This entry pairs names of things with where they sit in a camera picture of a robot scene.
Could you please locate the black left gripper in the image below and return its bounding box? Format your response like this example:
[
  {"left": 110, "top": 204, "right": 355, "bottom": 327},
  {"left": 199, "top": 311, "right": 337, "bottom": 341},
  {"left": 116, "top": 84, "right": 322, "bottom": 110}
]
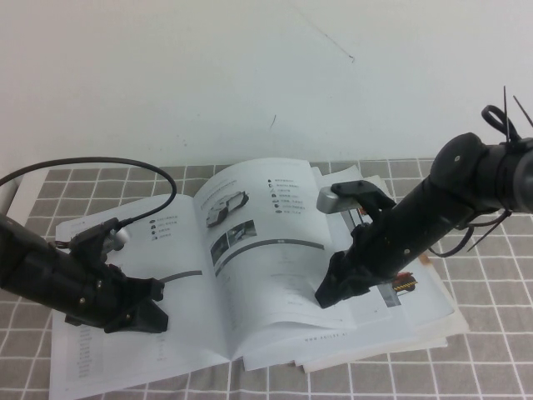
[{"left": 49, "top": 249, "right": 171, "bottom": 335}]

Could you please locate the white product catalogue book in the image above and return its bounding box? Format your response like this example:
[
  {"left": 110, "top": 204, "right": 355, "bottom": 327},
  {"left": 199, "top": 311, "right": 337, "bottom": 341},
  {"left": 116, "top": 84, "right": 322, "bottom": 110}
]
[{"left": 48, "top": 157, "right": 395, "bottom": 393}]

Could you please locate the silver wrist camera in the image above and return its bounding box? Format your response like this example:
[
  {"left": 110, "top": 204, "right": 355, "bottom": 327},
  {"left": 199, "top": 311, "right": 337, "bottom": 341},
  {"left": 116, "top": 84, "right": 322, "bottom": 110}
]
[
  {"left": 316, "top": 186, "right": 363, "bottom": 215},
  {"left": 103, "top": 227, "right": 132, "bottom": 252}
]

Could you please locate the thick black left camera cable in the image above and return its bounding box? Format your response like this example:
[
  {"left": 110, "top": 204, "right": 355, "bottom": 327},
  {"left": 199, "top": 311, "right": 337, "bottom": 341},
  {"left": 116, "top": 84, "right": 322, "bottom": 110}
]
[{"left": 0, "top": 156, "right": 176, "bottom": 228}]

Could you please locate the cream white booklet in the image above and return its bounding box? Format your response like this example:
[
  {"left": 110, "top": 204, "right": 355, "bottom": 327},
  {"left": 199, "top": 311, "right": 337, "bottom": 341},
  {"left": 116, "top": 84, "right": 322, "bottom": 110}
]
[{"left": 301, "top": 174, "right": 471, "bottom": 374}]

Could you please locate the black left camera bracket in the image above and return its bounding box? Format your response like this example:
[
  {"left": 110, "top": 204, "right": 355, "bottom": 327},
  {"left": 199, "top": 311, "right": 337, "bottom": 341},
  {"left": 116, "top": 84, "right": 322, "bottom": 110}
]
[{"left": 67, "top": 218, "right": 122, "bottom": 268}]

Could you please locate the black camera bracket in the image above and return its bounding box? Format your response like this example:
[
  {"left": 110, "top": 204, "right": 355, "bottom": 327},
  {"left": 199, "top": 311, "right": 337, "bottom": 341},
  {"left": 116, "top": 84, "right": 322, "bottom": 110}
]
[
  {"left": 331, "top": 179, "right": 397, "bottom": 226},
  {"left": 67, "top": 218, "right": 122, "bottom": 268}
]

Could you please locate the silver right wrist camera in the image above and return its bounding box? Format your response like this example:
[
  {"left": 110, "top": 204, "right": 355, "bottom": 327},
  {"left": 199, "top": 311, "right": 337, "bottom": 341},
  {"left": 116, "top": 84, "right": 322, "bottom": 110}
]
[{"left": 316, "top": 186, "right": 363, "bottom": 215}]

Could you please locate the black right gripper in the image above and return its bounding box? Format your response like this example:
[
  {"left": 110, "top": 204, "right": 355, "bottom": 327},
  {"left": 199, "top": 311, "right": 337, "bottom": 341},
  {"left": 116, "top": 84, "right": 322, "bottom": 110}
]
[{"left": 314, "top": 220, "right": 421, "bottom": 310}]

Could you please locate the black right camera bracket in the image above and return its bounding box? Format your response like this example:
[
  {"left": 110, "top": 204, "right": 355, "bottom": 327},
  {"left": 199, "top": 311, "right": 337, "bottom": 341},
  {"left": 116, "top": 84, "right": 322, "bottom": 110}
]
[{"left": 331, "top": 179, "right": 397, "bottom": 226}]

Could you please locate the black zip tie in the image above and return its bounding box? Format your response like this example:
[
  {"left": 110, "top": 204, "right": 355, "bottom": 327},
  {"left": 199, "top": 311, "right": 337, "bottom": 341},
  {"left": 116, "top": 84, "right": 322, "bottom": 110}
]
[
  {"left": 466, "top": 209, "right": 512, "bottom": 253},
  {"left": 501, "top": 85, "right": 516, "bottom": 145},
  {"left": 512, "top": 95, "right": 533, "bottom": 128}
]

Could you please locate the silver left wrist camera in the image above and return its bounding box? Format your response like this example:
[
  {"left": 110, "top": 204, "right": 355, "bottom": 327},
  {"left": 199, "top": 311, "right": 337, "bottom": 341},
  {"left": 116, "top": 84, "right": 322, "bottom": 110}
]
[{"left": 103, "top": 227, "right": 132, "bottom": 252}]

